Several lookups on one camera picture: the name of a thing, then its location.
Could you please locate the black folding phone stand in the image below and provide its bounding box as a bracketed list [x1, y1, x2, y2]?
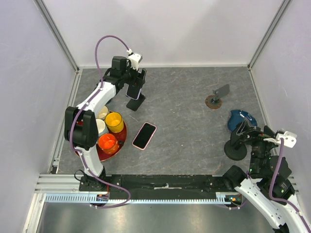
[126, 94, 145, 111]

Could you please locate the cream enamel mug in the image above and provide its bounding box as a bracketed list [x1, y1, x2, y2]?
[96, 106, 109, 120]

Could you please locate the phone with pink case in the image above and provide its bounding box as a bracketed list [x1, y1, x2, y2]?
[132, 122, 157, 150]

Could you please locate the phone with lilac case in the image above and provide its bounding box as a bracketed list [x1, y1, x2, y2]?
[126, 85, 141, 100]

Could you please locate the slotted cable duct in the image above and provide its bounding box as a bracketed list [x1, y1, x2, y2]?
[45, 193, 239, 204]

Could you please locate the black round-base phone stand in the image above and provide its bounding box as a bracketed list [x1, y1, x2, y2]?
[224, 140, 250, 161]

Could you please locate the orange enamel mug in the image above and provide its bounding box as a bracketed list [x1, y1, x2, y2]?
[98, 133, 124, 155]

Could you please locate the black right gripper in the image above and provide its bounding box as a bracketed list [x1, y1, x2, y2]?
[235, 116, 281, 175]

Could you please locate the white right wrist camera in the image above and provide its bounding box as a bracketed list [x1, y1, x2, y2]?
[264, 131, 297, 148]

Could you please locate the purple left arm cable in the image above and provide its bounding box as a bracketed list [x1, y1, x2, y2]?
[69, 35, 132, 209]

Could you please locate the red round tray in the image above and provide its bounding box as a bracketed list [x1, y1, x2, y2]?
[74, 111, 128, 162]

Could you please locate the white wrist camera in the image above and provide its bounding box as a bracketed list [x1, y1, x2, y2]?
[264, 131, 297, 148]
[127, 49, 143, 70]

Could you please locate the wooden-base phone stand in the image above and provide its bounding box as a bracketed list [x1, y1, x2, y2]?
[205, 84, 230, 109]

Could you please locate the white light-blue mug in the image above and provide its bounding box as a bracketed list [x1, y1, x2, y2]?
[96, 119, 109, 137]

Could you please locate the yellow enamel mug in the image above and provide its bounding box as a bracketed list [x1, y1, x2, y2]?
[104, 112, 124, 133]

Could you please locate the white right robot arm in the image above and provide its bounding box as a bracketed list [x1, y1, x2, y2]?
[222, 119, 311, 233]

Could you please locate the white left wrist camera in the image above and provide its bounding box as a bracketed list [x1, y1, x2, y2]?
[127, 49, 143, 70]

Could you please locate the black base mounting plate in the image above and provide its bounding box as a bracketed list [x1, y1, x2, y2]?
[76, 174, 236, 199]

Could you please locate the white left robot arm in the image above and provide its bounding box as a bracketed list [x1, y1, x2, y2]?
[64, 53, 146, 191]

